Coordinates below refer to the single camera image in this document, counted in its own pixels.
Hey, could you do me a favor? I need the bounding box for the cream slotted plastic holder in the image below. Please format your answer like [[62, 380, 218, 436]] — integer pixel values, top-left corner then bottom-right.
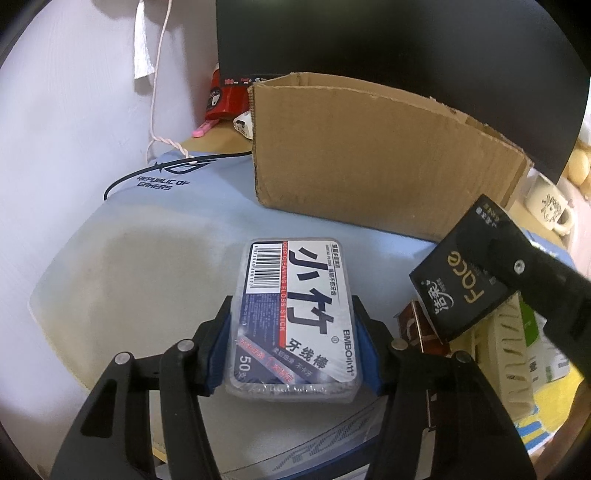
[[450, 294, 535, 422]]

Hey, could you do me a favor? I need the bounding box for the black face tissue pack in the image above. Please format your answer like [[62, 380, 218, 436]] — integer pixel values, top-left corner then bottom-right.
[[410, 194, 535, 342]]

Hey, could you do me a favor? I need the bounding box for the floss pick box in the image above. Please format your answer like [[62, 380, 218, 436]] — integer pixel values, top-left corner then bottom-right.
[[224, 238, 363, 403]]

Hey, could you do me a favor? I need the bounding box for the green white medicine box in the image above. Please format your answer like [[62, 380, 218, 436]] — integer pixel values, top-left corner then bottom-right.
[[519, 297, 570, 392]]

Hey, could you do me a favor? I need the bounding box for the red crane-pattern box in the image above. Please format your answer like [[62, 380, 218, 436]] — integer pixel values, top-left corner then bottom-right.
[[397, 300, 451, 357]]

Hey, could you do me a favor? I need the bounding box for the yellow blue 404 towel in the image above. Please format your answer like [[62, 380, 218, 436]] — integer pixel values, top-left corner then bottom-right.
[[515, 367, 583, 456]]

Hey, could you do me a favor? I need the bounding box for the cream cartoon mug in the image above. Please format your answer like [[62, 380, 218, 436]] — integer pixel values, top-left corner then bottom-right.
[[525, 173, 574, 237]]

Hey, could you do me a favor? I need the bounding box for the Cubone plush toy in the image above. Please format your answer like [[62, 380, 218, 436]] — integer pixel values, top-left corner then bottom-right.
[[565, 140, 591, 200]]

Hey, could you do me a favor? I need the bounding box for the light blue desk mat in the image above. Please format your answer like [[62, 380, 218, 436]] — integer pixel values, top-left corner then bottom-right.
[[29, 157, 432, 479]]

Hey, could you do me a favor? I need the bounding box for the black curved monitor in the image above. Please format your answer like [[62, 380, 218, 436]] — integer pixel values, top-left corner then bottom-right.
[[216, 0, 590, 180]]

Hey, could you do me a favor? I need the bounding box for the brown cardboard box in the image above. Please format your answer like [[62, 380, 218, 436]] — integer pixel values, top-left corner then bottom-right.
[[249, 73, 532, 241]]

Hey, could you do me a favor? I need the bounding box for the pink pen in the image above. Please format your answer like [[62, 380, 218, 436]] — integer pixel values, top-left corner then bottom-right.
[[191, 119, 219, 138]]

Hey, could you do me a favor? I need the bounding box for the white computer mouse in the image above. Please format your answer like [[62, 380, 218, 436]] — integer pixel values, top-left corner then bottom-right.
[[232, 111, 253, 140]]

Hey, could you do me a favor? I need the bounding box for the pink cat-ear headset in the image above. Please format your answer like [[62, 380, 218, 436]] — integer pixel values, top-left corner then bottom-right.
[[132, 0, 189, 160]]

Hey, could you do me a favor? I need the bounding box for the black cable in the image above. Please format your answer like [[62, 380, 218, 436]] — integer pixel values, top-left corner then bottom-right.
[[103, 150, 254, 201]]

